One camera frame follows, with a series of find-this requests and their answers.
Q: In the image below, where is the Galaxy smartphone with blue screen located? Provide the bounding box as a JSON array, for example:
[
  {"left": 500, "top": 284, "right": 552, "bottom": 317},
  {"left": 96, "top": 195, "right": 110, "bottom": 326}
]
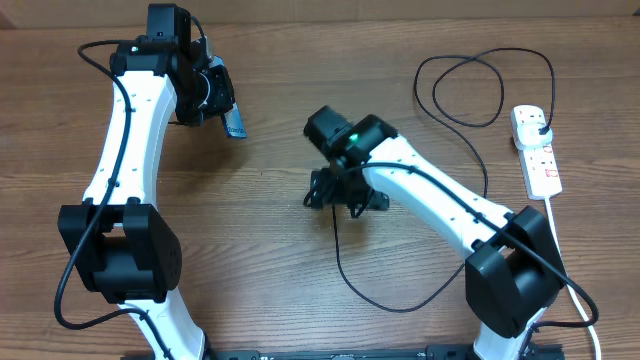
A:
[{"left": 221, "top": 103, "right": 247, "bottom": 139}]

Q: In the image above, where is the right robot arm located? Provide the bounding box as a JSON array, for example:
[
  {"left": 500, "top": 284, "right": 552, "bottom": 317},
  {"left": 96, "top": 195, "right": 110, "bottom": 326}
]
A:
[{"left": 303, "top": 106, "right": 566, "bottom": 359}]

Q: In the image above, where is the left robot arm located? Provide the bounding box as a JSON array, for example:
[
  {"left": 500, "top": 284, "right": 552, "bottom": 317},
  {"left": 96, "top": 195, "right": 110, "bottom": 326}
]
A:
[{"left": 57, "top": 3, "right": 246, "bottom": 359}]

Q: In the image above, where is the white charger adapter plug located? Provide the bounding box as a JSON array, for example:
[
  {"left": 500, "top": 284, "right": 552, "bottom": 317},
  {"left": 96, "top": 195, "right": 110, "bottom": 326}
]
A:
[{"left": 513, "top": 123, "right": 553, "bottom": 151}]

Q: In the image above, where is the white power strip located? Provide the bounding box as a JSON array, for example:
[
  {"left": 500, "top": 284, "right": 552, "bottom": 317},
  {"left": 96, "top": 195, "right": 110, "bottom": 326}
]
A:
[{"left": 509, "top": 103, "right": 564, "bottom": 202}]

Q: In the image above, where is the white power strip cord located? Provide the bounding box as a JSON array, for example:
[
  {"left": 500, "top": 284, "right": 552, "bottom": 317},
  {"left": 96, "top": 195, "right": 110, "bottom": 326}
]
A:
[{"left": 543, "top": 196, "right": 603, "bottom": 360}]

